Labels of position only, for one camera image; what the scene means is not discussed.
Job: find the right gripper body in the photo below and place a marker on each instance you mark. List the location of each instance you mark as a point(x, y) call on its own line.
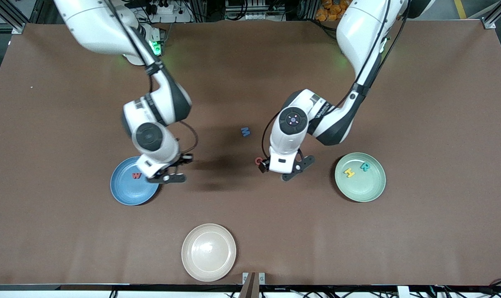
point(180, 160)

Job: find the red capital letter Q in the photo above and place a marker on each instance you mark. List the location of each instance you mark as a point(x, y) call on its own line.
point(257, 159)

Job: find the red lowercase letter w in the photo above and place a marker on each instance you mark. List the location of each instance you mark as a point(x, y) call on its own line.
point(136, 176)

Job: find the blue capital letter M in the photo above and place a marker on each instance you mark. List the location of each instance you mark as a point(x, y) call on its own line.
point(245, 131)

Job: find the yellow capital letter H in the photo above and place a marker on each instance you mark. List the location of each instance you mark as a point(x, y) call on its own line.
point(349, 173)

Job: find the teal capital letter R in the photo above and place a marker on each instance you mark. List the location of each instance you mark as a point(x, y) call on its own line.
point(365, 169)

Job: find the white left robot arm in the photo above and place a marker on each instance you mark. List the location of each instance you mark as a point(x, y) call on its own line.
point(358, 33)

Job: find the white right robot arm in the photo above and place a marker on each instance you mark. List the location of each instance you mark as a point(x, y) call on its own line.
point(97, 29)

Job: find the blue plate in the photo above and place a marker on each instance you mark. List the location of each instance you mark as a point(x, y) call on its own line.
point(126, 190)

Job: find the green plate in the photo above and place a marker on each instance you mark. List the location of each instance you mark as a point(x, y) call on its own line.
point(364, 188)

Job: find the beige plate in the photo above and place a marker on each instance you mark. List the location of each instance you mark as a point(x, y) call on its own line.
point(209, 252)

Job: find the white power strip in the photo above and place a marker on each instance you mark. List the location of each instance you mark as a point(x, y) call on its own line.
point(167, 10)

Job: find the orange snack bags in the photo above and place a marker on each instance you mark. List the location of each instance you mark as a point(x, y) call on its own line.
point(329, 12)

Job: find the metal electronics rack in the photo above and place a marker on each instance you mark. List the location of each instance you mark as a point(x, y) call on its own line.
point(254, 8)

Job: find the table edge post bracket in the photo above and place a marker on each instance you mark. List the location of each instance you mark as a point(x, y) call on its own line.
point(250, 285)

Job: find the aluminium frame profile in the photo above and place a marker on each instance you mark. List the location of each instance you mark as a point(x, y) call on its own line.
point(18, 27)
point(496, 14)

